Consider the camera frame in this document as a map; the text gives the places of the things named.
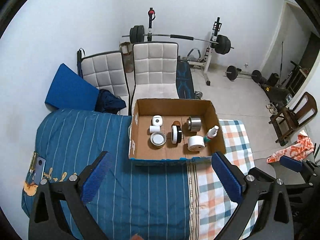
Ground spray bottle teal red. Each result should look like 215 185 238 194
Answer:
203 125 219 144

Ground silver metal tin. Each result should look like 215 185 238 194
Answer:
187 116 202 132

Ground black jar white lid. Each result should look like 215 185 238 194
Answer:
171 125 182 144

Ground orange white cloth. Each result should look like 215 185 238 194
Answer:
266 130 315 164

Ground wooden chair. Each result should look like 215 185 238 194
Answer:
268 92 318 146

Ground smartphone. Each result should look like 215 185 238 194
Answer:
33 156 46 185

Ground plaid checkered blanket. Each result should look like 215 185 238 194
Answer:
187 119 255 239

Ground white shoes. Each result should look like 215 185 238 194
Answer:
266 103 278 115

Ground blue striped blanket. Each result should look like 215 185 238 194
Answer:
22 109 190 239

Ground white tape roll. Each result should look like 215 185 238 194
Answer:
188 135 205 152

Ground barbell on floor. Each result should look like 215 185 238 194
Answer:
225 65 262 83

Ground chrome dumbbell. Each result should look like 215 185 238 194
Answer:
194 91 203 100

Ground brown round object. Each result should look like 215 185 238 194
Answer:
173 121 181 126

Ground dark blue clothing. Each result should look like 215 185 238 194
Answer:
94 89 126 114

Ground blue foam mat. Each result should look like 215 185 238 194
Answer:
44 63 99 111

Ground white squat rack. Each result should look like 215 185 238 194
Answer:
147 7 222 86

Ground cardboard box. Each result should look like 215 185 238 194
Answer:
129 99 226 165

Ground black blue weight bench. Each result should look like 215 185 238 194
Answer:
176 61 195 99

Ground round tin white lid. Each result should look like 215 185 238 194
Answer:
150 131 167 147

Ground small white jar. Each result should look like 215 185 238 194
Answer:
149 125 161 134

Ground barbell on rack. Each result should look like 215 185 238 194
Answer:
122 25 234 55

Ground white earbud case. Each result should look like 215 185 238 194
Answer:
152 115 163 127

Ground white padded chair left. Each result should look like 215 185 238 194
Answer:
79 51 130 106

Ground white padded chair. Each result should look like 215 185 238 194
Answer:
131 42 179 112
79 51 130 106

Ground white padded chair right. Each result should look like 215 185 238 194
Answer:
131 42 179 112

